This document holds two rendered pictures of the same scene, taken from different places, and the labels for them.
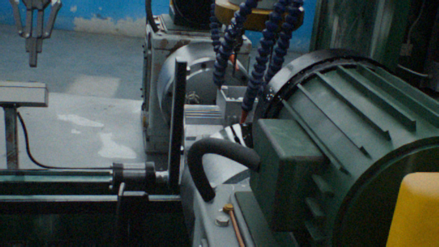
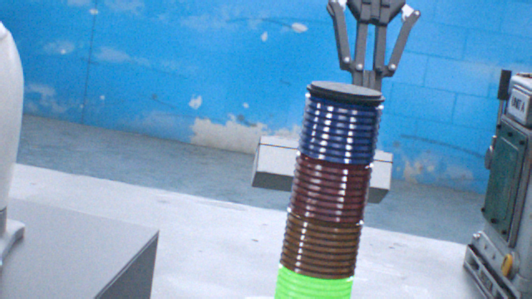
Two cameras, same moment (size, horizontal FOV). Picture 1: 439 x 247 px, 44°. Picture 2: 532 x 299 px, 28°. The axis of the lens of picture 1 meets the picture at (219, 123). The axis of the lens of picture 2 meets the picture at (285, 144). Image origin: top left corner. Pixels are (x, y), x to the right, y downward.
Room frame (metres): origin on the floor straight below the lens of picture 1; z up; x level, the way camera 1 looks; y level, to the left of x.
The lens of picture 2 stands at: (-0.12, 0.38, 1.32)
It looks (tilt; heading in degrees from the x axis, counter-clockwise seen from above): 10 degrees down; 8
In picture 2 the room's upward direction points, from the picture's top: 9 degrees clockwise
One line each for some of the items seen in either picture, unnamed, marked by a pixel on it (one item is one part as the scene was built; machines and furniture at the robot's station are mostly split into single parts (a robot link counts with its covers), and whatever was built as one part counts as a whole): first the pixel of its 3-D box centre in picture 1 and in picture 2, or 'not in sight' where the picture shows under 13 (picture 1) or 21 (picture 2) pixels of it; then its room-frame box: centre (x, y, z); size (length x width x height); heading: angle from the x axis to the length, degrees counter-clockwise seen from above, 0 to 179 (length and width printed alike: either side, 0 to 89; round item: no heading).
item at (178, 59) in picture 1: (176, 125); not in sight; (0.94, 0.08, 1.12); 0.04 x 0.03 x 0.26; 102
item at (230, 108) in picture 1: (247, 109); not in sight; (1.11, -0.06, 1.11); 0.12 x 0.11 x 0.07; 102
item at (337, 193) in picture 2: not in sight; (330, 184); (0.69, 0.45, 1.14); 0.06 x 0.06 x 0.04
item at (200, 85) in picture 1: (202, 88); not in sight; (1.44, 0.06, 1.04); 0.37 x 0.25 x 0.25; 12
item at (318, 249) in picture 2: not in sight; (321, 240); (0.69, 0.45, 1.10); 0.06 x 0.06 x 0.04
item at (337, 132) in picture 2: not in sight; (340, 127); (0.69, 0.45, 1.19); 0.06 x 0.06 x 0.04
